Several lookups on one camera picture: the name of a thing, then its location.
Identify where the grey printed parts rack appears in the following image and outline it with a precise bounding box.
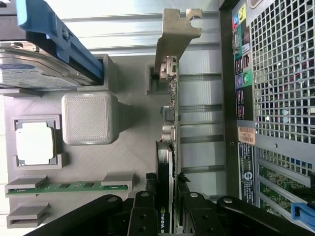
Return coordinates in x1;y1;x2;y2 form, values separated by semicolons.
0;54;162;230

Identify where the green RAM stick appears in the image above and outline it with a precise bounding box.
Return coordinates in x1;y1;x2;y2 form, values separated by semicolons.
6;180;127;198

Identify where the blue card retention clip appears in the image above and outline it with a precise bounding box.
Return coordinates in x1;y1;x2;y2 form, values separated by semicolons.
290;202;315;228

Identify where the black open PC case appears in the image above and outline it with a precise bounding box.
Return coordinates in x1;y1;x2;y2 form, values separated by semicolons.
218;0;315;236

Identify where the silver CPU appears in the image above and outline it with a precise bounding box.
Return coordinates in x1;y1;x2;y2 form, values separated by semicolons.
15;122;57;166

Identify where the hard disk in blue caddy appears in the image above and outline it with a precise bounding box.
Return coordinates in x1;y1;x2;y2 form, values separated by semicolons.
0;0;104;91

